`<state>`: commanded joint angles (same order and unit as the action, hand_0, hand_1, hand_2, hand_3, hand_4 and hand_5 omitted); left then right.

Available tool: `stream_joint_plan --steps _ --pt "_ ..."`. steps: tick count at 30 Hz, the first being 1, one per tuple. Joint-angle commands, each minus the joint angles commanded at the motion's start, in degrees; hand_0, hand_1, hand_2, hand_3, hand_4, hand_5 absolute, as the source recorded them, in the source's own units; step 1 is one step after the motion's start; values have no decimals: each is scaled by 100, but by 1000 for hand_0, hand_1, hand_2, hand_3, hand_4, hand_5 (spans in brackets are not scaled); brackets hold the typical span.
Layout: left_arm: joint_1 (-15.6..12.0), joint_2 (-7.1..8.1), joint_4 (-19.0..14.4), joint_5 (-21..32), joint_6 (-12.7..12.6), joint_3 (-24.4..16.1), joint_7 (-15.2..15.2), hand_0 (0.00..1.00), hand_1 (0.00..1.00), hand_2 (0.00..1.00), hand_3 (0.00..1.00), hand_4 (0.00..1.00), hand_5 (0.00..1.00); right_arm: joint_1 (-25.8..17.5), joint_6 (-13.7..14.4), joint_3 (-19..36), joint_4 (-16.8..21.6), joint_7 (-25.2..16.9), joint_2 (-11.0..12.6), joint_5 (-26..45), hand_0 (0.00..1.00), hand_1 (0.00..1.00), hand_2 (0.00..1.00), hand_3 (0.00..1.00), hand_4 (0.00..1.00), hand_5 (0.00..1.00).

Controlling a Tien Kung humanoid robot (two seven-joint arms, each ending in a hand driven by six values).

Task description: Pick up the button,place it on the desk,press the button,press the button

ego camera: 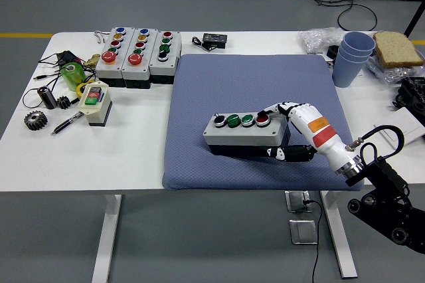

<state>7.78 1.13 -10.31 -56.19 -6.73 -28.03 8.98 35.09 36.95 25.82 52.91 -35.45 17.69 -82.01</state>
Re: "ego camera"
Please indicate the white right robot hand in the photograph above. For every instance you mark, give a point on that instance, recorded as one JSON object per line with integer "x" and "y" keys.
{"x": 318, "y": 130}

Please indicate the grey four-button control box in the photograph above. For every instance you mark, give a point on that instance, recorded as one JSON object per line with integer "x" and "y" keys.
{"x": 162, "y": 67}
{"x": 239, "y": 134}

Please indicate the grey five-button control box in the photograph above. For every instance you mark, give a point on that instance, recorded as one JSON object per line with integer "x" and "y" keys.
{"x": 114, "y": 71}
{"x": 141, "y": 71}

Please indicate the metal floor outlet plate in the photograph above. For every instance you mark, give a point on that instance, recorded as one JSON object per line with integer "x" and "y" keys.
{"x": 295, "y": 201}
{"x": 303, "y": 231}

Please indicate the black round part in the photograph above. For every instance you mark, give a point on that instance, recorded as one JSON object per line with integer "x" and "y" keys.
{"x": 332, "y": 52}

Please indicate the white card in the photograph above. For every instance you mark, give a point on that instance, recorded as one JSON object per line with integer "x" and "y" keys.
{"x": 398, "y": 118}

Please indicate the clear bubble wrap bag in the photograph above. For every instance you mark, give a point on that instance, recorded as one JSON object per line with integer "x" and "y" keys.
{"x": 318, "y": 38}

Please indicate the clear plastic bag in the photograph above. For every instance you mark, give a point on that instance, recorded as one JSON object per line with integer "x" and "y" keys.
{"x": 395, "y": 72}

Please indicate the white table leg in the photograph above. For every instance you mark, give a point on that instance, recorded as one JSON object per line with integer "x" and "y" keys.
{"x": 335, "y": 226}
{"x": 106, "y": 236}

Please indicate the black machine part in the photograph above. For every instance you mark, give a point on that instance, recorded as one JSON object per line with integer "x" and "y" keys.
{"x": 413, "y": 95}

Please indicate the blue-grey quilted mat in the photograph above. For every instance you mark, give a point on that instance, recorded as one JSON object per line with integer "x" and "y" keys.
{"x": 216, "y": 90}

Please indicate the bread slice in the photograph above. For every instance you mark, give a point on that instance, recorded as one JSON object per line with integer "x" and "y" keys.
{"x": 396, "y": 48}

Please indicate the black digital meter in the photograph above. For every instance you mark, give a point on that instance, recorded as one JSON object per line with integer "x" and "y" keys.
{"x": 215, "y": 38}

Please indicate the brass fitting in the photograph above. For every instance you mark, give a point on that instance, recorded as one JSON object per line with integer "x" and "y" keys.
{"x": 91, "y": 61}

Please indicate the yellow tape roll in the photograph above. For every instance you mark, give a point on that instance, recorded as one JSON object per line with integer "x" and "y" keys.
{"x": 79, "y": 90}

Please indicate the green translucent cylinder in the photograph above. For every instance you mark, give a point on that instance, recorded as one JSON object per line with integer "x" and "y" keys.
{"x": 73, "y": 77}

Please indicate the black and silver pen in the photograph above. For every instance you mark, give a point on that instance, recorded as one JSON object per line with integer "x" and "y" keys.
{"x": 64, "y": 125}

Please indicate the small black gear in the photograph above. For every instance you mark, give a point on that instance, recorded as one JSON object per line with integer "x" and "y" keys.
{"x": 63, "y": 102}

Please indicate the black small adapter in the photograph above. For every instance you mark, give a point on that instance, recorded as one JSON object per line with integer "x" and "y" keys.
{"x": 66, "y": 57}

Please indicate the black cylindrical capacitor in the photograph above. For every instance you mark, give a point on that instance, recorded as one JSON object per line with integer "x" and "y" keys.
{"x": 47, "y": 97}

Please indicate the large steel gear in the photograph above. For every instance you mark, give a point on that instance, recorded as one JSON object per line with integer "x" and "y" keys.
{"x": 34, "y": 121}

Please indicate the cream push-button switch box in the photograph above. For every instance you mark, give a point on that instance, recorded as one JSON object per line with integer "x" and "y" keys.
{"x": 96, "y": 113}

